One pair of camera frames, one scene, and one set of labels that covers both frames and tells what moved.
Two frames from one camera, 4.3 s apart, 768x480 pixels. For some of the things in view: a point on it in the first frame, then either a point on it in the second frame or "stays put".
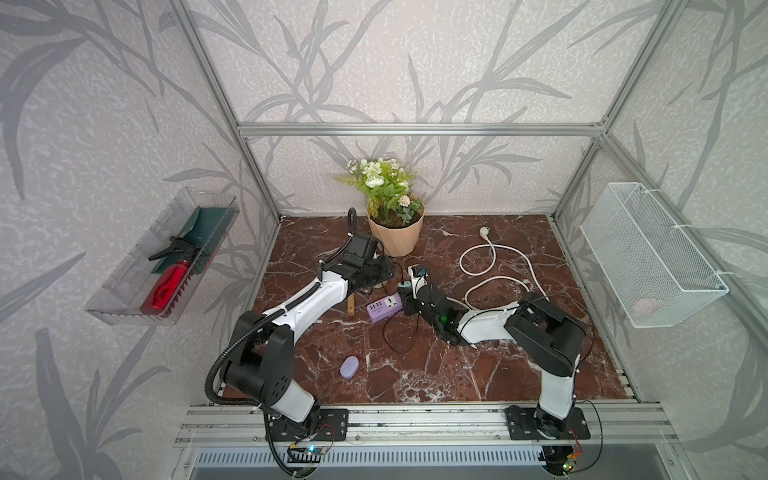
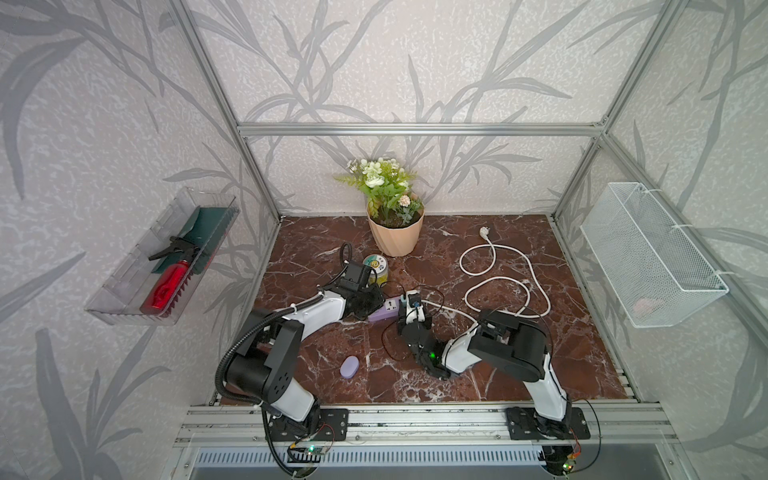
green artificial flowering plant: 390,199 stays put
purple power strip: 384,307 stays put
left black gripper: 387,271 -> 379,300
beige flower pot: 397,241 stays put
